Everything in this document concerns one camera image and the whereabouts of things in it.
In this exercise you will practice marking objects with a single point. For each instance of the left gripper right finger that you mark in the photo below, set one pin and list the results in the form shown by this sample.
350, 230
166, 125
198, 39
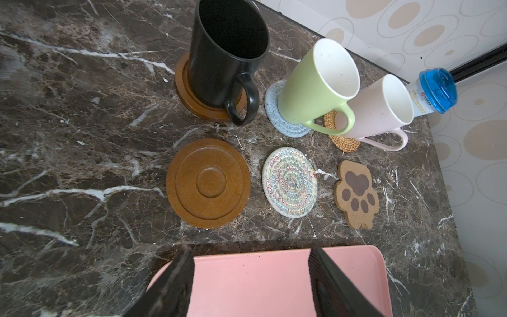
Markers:
333, 292

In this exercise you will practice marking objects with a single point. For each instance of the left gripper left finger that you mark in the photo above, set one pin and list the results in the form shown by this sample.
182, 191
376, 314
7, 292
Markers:
171, 293

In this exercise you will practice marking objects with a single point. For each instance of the cork paw print coaster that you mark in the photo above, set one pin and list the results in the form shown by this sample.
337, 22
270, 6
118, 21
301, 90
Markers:
355, 196

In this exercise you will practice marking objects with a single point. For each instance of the light brown wooden coaster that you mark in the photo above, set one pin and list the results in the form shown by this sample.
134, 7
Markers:
208, 183

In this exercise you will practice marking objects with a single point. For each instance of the white woven round coaster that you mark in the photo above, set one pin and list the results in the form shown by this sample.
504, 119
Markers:
289, 182

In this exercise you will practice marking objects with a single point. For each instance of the woven rattan round coaster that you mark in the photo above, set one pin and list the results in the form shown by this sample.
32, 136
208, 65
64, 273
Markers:
345, 144

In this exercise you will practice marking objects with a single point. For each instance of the grey felt round coaster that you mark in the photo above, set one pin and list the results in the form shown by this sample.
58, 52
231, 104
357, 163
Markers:
273, 114

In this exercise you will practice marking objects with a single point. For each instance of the dark brown wooden coaster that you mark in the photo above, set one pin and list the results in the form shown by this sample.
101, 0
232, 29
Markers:
190, 101

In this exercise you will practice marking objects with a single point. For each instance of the pink handled white mug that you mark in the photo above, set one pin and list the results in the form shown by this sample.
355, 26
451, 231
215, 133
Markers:
383, 107

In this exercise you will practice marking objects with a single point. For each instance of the green handled white mug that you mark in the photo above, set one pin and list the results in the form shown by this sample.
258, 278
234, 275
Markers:
325, 80

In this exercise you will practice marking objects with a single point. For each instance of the black mug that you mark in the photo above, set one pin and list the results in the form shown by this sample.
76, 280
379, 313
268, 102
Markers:
229, 41

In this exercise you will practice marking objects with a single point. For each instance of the pink rectangular tray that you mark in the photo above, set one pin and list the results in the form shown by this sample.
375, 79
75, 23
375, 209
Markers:
277, 283

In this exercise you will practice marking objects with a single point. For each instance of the white cup blue lid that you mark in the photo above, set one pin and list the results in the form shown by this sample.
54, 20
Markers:
433, 91

